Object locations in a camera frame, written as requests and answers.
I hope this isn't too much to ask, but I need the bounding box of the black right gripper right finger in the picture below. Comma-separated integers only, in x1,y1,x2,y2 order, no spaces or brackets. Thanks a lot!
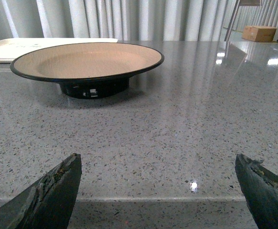
235,154,278,229

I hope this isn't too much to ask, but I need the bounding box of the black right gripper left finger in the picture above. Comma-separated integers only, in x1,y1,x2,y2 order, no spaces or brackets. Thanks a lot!
0,154,82,229

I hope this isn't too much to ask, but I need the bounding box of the beige plate with black rim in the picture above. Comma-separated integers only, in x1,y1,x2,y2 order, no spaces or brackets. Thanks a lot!
10,42,165,99

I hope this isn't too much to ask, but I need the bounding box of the white rectangular tray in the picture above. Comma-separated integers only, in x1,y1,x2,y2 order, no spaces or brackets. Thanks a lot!
0,38,118,63

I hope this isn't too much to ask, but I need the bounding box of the cardboard box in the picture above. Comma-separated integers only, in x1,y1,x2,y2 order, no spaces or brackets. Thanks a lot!
242,26,277,42

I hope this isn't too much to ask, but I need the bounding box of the grey pleated curtain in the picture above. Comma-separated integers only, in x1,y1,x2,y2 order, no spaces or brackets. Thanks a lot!
0,0,229,41

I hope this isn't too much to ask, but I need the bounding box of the metal frame leg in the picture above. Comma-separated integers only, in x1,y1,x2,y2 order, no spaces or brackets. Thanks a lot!
224,0,261,42

